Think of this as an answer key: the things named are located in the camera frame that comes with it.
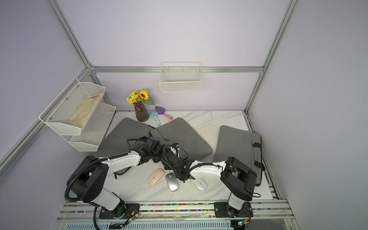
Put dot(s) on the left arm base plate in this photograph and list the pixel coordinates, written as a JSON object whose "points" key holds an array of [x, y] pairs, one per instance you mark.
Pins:
{"points": [[125, 211]]}

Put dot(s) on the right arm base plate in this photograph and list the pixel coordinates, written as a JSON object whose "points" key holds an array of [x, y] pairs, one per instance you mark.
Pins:
{"points": [[224, 210]]}

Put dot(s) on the yellow artificial sunflowers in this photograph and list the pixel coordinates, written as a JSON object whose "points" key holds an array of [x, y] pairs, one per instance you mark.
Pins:
{"points": [[140, 96]]}

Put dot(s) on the light blue toy shovel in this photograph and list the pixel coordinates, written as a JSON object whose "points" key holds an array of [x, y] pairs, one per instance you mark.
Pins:
{"points": [[154, 114]]}

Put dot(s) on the white wire wall basket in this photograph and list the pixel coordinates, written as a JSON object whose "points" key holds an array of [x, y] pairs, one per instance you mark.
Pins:
{"points": [[180, 77]]}

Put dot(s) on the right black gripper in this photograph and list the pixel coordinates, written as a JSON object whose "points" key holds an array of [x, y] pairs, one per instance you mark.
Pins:
{"points": [[167, 166]]}

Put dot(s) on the white two-tier mesh shelf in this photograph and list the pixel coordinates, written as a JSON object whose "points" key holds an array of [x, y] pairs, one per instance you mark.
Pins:
{"points": [[56, 115]]}

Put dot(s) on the silver computer mouse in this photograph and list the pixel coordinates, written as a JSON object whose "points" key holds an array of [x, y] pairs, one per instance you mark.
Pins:
{"points": [[172, 182]]}

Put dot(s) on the purple toy shovel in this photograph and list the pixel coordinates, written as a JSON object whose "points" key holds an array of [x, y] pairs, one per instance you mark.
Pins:
{"points": [[162, 111]]}

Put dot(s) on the grey laptop bag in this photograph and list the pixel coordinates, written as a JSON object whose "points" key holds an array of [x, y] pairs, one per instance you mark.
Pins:
{"points": [[116, 142], [246, 146], [178, 131]]}

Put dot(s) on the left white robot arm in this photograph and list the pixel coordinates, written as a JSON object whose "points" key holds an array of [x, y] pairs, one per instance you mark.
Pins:
{"points": [[86, 183]]}

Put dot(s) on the pink computer mouse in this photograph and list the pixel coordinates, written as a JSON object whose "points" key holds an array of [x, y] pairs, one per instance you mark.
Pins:
{"points": [[155, 176]]}

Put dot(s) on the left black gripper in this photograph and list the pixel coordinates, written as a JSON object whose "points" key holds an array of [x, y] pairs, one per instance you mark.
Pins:
{"points": [[161, 147]]}

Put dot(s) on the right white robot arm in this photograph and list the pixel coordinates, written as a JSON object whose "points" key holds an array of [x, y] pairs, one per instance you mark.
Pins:
{"points": [[235, 175]]}

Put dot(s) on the aluminium frame rails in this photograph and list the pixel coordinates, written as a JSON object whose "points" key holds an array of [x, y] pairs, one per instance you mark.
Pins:
{"points": [[189, 55]]}

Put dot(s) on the dark glass vase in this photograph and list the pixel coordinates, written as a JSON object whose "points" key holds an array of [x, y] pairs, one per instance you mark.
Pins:
{"points": [[141, 112]]}

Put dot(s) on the white computer mouse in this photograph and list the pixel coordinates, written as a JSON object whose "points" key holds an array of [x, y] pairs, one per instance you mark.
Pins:
{"points": [[200, 184]]}

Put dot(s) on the beige cloth in shelf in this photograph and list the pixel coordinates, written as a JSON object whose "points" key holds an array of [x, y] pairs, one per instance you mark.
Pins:
{"points": [[81, 114]]}

